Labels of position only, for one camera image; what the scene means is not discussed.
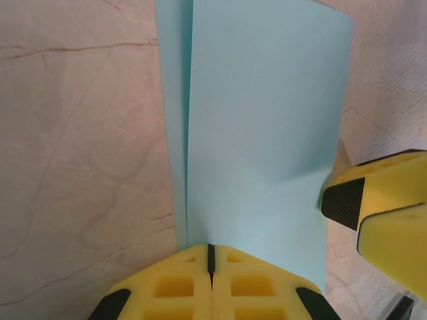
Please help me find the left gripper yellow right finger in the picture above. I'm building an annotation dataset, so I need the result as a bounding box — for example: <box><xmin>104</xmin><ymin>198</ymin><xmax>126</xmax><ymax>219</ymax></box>
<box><xmin>212</xmin><ymin>245</ymin><xmax>338</xmax><ymax>320</ymax></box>

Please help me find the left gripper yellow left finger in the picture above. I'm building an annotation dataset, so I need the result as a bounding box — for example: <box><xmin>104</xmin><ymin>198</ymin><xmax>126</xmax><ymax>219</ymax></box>
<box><xmin>88</xmin><ymin>244</ymin><xmax>214</xmax><ymax>320</ymax></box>

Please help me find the light blue paper sheet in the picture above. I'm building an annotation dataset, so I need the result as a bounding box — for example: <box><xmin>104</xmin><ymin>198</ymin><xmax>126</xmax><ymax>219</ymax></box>
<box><xmin>155</xmin><ymin>0</ymin><xmax>355</xmax><ymax>296</ymax></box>

